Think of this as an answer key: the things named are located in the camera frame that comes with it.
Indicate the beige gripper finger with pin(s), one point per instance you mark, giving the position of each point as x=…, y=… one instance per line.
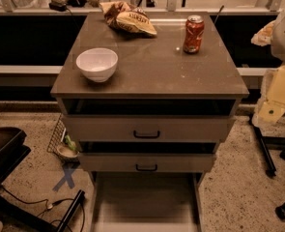
x=271, y=105

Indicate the white bowl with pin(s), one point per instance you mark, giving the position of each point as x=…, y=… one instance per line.
x=97, y=64

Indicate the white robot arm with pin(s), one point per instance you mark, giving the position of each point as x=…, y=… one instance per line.
x=272, y=34

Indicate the top drawer with handle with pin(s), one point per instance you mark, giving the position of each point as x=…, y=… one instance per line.
x=147, y=128

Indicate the grey drawer cabinet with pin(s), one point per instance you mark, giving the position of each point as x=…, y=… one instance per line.
x=154, y=78

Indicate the wire basket on floor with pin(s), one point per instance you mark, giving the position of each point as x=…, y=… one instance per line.
x=57, y=136

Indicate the brown chip bag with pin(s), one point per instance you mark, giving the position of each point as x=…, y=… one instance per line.
x=122, y=15

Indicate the black metal floor bar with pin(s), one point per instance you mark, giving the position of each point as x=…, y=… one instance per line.
x=270, y=169

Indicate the red coke can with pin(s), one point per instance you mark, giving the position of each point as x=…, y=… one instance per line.
x=194, y=29

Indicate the small bowl on floor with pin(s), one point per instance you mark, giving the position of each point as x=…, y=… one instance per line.
x=66, y=154

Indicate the black power adapter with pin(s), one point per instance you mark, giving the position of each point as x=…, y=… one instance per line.
x=57, y=6

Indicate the black tray cart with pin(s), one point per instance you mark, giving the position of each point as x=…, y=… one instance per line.
x=12, y=150

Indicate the black stand leg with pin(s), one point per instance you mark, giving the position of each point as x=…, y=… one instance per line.
x=76, y=203

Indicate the middle drawer with handle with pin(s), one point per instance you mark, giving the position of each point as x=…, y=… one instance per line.
x=147, y=162

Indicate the green object on floor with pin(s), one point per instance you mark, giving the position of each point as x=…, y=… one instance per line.
x=71, y=144

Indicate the drawer with handle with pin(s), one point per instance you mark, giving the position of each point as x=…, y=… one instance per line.
x=147, y=162
x=147, y=128

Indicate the blue tape cross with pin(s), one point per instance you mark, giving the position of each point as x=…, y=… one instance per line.
x=68, y=169

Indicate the open bottom drawer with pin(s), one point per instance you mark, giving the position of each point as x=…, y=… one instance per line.
x=146, y=202

